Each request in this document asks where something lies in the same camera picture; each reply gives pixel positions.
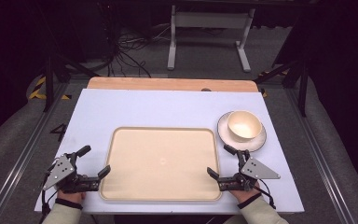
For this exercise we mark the person's right hand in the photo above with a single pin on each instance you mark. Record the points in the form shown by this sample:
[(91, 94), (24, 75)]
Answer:
[(242, 195)]

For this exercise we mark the aluminium floor rail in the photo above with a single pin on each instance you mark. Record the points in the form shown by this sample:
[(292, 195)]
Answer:
[(21, 155), (323, 155)]

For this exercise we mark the white round plate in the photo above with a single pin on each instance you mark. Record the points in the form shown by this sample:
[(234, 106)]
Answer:
[(254, 143)]

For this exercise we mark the black metal stand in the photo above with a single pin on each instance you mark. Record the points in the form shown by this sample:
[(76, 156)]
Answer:
[(303, 87), (49, 84)]

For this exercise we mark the person's left hand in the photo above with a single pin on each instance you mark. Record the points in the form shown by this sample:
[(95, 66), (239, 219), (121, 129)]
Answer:
[(71, 196)]

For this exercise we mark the cream ceramic bowl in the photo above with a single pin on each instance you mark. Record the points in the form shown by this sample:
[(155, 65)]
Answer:
[(245, 125)]

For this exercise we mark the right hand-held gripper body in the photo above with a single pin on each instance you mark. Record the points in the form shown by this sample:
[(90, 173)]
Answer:
[(256, 170)]

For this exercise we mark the yellow black floor tape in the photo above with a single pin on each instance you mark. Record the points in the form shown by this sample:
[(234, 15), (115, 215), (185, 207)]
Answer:
[(38, 90), (263, 92)]

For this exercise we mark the white metal stand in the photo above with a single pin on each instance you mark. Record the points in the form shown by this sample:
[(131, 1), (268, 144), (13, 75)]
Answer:
[(211, 20)]

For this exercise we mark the white table mat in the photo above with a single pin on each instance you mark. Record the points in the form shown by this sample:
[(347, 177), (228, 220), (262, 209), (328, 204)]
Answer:
[(155, 109)]

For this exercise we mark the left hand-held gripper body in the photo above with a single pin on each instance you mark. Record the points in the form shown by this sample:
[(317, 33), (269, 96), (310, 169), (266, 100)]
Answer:
[(62, 169)]

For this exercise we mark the beige plastic tray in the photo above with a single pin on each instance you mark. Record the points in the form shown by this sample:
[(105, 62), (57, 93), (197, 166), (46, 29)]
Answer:
[(160, 163)]

